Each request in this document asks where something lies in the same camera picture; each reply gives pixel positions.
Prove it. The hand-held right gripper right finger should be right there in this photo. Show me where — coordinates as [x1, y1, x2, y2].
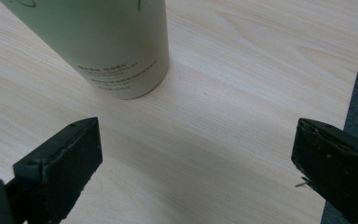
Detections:
[291, 118, 358, 224]

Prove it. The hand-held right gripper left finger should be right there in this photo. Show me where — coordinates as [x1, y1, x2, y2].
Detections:
[12, 117, 103, 224]

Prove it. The green pump bottle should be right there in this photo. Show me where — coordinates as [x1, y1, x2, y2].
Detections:
[0, 0, 171, 100]

